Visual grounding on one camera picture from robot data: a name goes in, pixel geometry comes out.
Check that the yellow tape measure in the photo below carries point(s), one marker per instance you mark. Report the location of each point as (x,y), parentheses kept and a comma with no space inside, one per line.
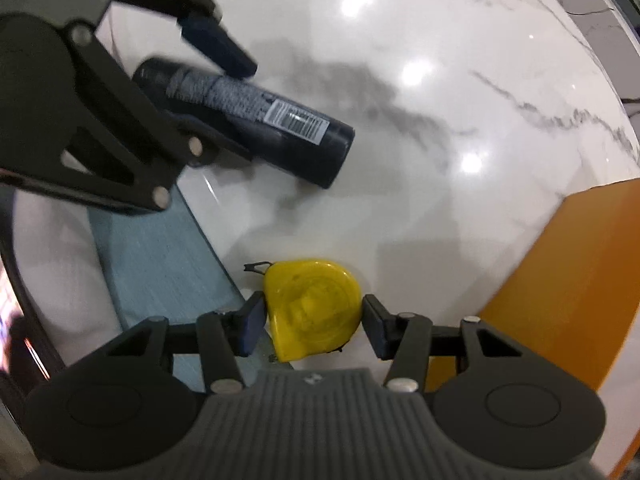
(310,305)

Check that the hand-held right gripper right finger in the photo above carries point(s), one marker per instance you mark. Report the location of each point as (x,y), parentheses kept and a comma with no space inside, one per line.
(375,327)

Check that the black cylinder bottle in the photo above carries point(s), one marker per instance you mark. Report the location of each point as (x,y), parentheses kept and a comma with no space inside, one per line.
(330,155)

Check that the blue-grey mat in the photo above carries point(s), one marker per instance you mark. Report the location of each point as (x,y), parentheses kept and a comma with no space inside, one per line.
(165,270)

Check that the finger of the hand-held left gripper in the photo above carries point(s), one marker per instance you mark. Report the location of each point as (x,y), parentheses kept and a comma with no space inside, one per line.
(130,125)
(220,45)

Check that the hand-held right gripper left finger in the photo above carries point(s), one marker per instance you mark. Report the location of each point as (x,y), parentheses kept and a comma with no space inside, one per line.
(252,327)

